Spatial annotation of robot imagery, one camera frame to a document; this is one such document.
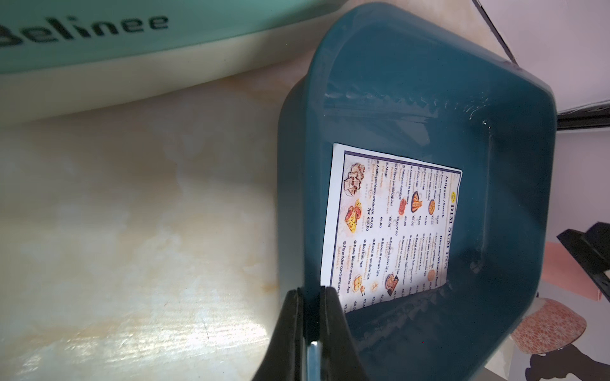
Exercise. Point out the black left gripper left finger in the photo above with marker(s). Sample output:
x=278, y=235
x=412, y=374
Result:
x=283, y=359

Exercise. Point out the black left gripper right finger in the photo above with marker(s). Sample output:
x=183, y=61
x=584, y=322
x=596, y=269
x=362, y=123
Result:
x=339, y=359

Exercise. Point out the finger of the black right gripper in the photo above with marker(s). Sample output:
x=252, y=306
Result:
x=591, y=250

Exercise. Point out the new printed menu sheet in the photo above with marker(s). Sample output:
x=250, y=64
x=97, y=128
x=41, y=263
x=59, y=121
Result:
x=389, y=225

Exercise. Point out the teal plastic bin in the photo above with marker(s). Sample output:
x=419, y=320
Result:
x=385, y=80

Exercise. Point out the mint green toaster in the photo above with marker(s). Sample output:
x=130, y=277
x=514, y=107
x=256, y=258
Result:
x=63, y=57

